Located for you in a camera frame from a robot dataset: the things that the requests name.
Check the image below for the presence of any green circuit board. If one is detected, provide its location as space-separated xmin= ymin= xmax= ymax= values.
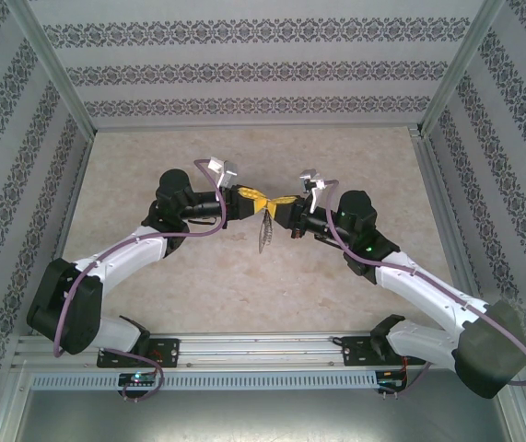
xmin=377 ymin=369 xmax=407 ymax=391
xmin=118 ymin=371 xmax=158 ymax=387

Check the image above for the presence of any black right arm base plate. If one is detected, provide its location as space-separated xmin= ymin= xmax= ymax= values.
xmin=340 ymin=334 xmax=414 ymax=368

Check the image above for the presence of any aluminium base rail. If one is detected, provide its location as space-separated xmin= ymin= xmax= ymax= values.
xmin=12 ymin=333 xmax=432 ymax=369

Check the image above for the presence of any aluminium corner frame post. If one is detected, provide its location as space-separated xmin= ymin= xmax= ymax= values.
xmin=3 ymin=0 xmax=99 ymax=135
xmin=416 ymin=0 xmax=507 ymax=138

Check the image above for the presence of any right green circuit board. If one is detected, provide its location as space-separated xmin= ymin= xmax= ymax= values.
xmin=377 ymin=369 xmax=407 ymax=391

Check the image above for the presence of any left green circuit board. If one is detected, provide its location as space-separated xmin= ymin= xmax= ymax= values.
xmin=118 ymin=371 xmax=158 ymax=387

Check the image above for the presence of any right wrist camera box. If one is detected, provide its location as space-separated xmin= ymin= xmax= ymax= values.
xmin=298 ymin=168 xmax=328 ymax=213

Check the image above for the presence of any aluminium front frame beam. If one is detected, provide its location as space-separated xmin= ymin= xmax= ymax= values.
xmin=0 ymin=361 xmax=33 ymax=442
xmin=496 ymin=398 xmax=526 ymax=442

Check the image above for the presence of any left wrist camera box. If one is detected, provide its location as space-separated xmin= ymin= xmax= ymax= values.
xmin=206 ymin=156 xmax=241 ymax=189

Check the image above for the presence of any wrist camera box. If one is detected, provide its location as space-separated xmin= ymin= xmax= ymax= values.
xmin=206 ymin=156 xmax=241 ymax=189
xmin=298 ymin=168 xmax=328 ymax=213

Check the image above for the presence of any silver key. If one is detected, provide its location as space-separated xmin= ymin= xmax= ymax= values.
xmin=261 ymin=209 xmax=276 ymax=240

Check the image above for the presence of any slotted grey cable duct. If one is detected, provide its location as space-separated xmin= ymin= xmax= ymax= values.
xmin=29 ymin=370 xmax=380 ymax=391

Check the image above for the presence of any grey metal bottom panel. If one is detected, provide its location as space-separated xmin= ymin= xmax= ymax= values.
xmin=13 ymin=390 xmax=510 ymax=442

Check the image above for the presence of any silver pick-shaped metal tag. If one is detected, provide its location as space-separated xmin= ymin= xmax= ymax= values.
xmin=255 ymin=215 xmax=274 ymax=255

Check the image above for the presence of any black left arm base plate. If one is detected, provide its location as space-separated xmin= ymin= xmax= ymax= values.
xmin=96 ymin=338 xmax=181 ymax=369

